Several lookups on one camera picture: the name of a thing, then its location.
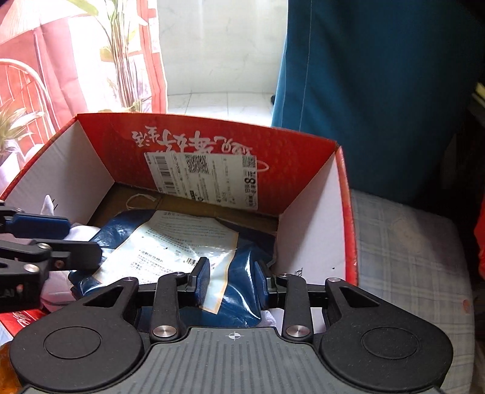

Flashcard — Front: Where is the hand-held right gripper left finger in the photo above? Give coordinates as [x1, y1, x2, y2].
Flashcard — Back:
[81, 257, 211, 339]

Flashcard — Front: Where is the red printed packet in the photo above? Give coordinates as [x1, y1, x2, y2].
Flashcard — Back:
[0, 307, 47, 339]

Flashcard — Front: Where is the red cardboard box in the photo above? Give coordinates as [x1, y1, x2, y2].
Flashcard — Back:
[0, 112, 359, 331]

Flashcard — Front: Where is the red plant printed curtain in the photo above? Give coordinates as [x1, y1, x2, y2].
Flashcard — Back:
[0, 0, 168, 183]

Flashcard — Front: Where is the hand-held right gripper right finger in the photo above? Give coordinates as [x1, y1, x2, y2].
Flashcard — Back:
[254, 261, 382, 338]

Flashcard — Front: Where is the plaid blanket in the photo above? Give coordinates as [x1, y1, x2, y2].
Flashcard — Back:
[348, 189, 475, 394]

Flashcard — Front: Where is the orange snack packet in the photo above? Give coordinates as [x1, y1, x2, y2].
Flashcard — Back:
[0, 340, 16, 394]

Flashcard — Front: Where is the blue curtain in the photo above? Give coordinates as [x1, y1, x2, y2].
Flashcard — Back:
[270, 0, 485, 204]

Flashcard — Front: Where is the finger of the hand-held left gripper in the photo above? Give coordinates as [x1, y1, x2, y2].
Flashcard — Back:
[0, 205, 71, 240]
[0, 239, 102, 271]

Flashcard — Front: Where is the blue plastic package white label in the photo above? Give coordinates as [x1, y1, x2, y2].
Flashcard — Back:
[70, 209, 282, 329]

